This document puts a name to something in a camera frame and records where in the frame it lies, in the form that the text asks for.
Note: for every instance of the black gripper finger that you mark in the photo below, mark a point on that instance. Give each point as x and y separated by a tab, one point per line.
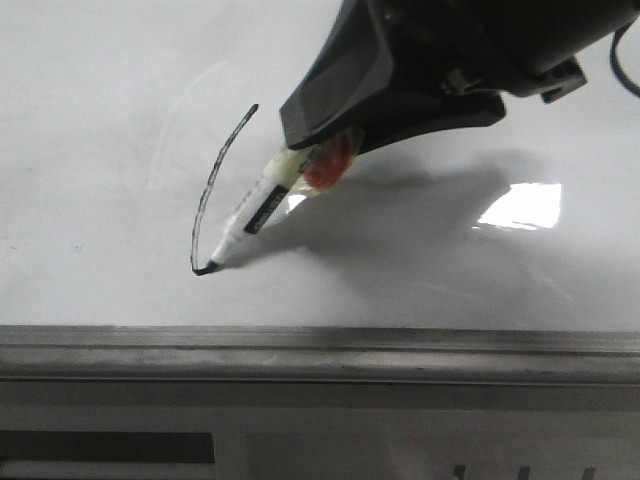
350	82

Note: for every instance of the white whiteboard with aluminium frame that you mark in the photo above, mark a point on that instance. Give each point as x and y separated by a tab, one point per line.
508	252

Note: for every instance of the white black dry-erase marker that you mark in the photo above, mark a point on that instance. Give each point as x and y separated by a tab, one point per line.
275	182

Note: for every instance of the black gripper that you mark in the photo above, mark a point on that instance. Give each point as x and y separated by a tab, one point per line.
440	65

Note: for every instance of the red round magnet taped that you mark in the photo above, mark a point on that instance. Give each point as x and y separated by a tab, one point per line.
331	162

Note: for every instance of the white slotted appliance panel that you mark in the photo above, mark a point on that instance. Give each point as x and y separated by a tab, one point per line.
224	430

